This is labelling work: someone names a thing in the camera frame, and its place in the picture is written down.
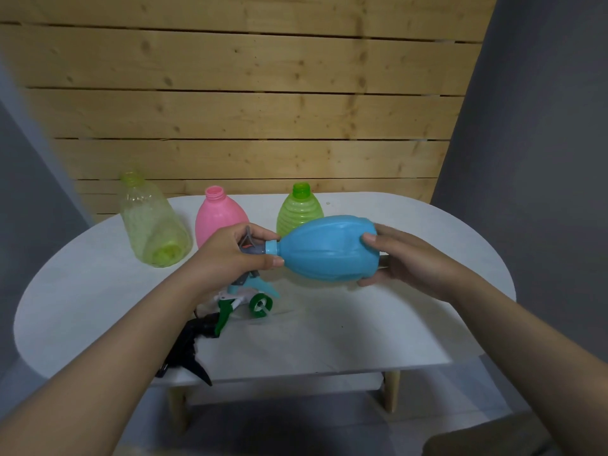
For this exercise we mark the person's left hand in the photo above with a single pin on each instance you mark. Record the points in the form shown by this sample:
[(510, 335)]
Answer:
[(223, 265)]

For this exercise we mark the person's right hand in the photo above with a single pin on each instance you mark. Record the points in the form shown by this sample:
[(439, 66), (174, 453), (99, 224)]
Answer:
[(418, 268)]

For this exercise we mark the grey blue spray head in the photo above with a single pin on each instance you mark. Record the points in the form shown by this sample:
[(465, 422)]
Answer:
[(252, 249)]

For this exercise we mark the pink plastic bottle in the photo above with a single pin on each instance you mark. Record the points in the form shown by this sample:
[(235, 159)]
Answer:
[(216, 218)]

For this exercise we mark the white green spray head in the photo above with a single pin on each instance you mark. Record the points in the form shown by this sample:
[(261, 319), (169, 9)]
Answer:
[(223, 320)]

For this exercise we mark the black spray head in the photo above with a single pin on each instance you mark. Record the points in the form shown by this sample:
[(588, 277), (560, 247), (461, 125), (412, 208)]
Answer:
[(190, 341)]

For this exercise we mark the pale yellow-green clear bottle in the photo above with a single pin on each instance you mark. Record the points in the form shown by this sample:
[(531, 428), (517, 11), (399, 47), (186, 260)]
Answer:
[(152, 223)]

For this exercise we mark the blue plastic bottle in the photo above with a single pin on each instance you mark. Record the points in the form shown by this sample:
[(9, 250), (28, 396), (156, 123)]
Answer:
[(328, 249)]

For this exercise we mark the green ribbed plastic bottle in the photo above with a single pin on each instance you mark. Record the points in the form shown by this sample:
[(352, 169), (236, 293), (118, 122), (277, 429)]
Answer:
[(299, 208)]

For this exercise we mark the person's left forearm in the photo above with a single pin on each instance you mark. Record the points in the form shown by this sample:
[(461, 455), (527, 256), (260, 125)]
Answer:
[(95, 384)]

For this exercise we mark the person's right forearm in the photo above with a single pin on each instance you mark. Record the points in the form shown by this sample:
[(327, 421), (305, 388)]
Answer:
[(537, 365)]

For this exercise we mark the person's right leg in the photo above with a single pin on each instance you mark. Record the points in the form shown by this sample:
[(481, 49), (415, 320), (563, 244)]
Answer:
[(484, 439)]

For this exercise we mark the wooden table leg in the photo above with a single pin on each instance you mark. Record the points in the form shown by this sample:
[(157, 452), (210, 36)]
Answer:
[(176, 408), (392, 391)]

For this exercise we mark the wooden slat panel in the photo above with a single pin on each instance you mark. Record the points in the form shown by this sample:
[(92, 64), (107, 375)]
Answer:
[(237, 90)]

